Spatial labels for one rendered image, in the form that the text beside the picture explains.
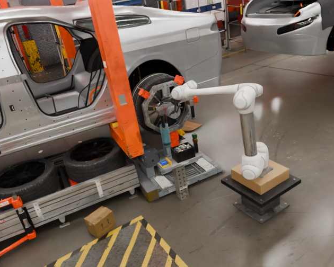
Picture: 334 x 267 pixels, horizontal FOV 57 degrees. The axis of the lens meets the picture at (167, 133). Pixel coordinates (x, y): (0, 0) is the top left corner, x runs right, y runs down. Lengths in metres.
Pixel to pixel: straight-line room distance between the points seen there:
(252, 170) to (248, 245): 0.64
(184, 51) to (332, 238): 2.36
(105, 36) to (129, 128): 0.87
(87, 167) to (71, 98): 1.21
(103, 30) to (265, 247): 2.22
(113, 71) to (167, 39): 0.95
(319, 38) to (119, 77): 3.26
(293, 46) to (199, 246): 3.44
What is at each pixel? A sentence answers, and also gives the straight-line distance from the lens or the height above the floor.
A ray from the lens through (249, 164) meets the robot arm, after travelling 2.55.
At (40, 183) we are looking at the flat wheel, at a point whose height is 0.48.
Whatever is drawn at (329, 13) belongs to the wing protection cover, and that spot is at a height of 1.32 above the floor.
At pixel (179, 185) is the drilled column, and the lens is 3.15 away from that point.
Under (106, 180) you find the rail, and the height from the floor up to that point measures 0.33.
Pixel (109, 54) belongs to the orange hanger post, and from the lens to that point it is 2.77.
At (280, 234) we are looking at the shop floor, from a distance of 2.87.
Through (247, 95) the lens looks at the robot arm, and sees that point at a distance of 2.31.
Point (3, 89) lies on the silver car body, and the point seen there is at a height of 1.38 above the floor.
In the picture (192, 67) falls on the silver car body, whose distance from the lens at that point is 3.72.
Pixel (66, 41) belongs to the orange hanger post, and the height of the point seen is 1.46.
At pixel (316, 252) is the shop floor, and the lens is 2.77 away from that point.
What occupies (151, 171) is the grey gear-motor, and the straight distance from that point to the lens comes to 3.52.
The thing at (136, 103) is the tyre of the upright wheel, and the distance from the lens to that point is 3.21.
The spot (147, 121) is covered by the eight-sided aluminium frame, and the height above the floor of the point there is 0.79.
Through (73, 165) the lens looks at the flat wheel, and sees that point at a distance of 3.33.
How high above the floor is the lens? 2.00
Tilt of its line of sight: 25 degrees down
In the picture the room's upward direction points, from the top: 10 degrees counter-clockwise
